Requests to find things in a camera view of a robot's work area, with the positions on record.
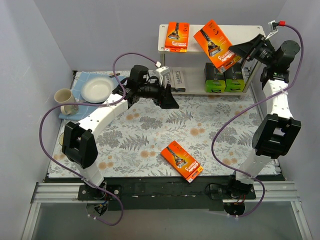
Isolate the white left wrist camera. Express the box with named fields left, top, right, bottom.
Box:
left=155, top=66, right=170, bottom=86

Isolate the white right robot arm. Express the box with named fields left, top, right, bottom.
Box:
left=226, top=34, right=302, bottom=199

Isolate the orange Gillette razor box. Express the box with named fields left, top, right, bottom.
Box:
left=193, top=19, right=242, bottom=73
left=160, top=141, right=204, bottom=183
left=164, top=22, right=190, bottom=53

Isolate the white two-tier shelf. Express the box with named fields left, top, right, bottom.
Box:
left=157, top=24, right=265, bottom=95

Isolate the grey Harry's razor box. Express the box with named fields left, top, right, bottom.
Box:
left=164, top=70, right=176, bottom=92

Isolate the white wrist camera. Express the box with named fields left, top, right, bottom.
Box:
left=266, top=20, right=286, bottom=39
left=155, top=66, right=170, bottom=86

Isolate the black green razor box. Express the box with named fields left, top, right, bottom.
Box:
left=224, top=63, right=245, bottom=93
left=204, top=62, right=226, bottom=93

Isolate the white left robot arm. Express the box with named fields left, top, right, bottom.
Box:
left=62, top=65, right=179, bottom=200

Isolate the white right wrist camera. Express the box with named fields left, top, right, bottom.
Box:
left=266, top=20, right=286, bottom=39

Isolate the cream mug black handle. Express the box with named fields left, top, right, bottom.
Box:
left=58, top=133, right=64, bottom=146

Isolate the white ceramic plate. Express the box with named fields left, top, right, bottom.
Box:
left=81, top=76, right=118, bottom=104

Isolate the blue checkered cloth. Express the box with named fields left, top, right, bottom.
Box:
left=58, top=72, right=125, bottom=121

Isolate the cream floral mug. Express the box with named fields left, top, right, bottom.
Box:
left=54, top=88, right=79, bottom=116

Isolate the aluminium rail frame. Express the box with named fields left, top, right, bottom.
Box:
left=22, top=181, right=312, bottom=240

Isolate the white H razor box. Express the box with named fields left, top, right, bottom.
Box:
left=172, top=67, right=186, bottom=93

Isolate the black handled knife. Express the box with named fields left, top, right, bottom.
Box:
left=108, top=72, right=120, bottom=78

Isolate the floral table mat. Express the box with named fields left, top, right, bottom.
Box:
left=47, top=68, right=281, bottom=179

